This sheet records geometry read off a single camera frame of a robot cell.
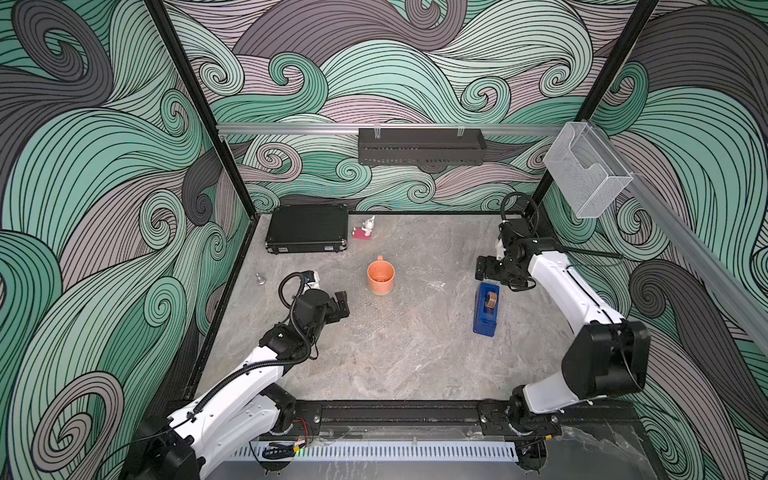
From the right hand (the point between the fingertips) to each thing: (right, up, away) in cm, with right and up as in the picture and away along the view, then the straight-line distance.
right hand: (488, 277), depth 86 cm
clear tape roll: (+2, -7, +2) cm, 8 cm away
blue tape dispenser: (0, -10, +2) cm, 10 cm away
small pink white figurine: (-38, +14, +25) cm, 47 cm away
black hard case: (-61, +15, +27) cm, 69 cm away
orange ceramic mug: (-31, -2, +12) cm, 34 cm away
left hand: (-45, -4, -4) cm, 46 cm away
